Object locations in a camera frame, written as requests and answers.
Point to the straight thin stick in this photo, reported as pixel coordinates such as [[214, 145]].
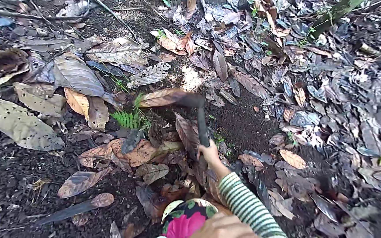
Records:
[[117, 18]]

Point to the person's left fingers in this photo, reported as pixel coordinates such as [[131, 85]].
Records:
[[215, 224]]

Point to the mossy tree trunk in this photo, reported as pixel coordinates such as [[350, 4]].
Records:
[[334, 14]]

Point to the person's right fingers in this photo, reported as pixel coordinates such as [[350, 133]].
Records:
[[212, 143]]

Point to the long thin branch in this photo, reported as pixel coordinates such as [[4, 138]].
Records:
[[21, 15]]

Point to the person's right forearm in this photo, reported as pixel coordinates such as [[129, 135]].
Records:
[[250, 205]]

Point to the green fern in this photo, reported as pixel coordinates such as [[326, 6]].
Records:
[[126, 119]]

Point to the dark hoe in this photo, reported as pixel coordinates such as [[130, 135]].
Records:
[[202, 125]]

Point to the small green weed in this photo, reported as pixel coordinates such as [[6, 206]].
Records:
[[160, 35], [219, 138], [120, 85]]

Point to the litter of fallen leaves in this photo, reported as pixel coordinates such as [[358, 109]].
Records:
[[74, 74]]

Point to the person's left hand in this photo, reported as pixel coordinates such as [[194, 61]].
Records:
[[225, 228]]

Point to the person's right thumb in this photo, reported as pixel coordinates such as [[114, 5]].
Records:
[[199, 152]]

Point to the person's right hand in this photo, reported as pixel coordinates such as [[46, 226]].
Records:
[[211, 155]]

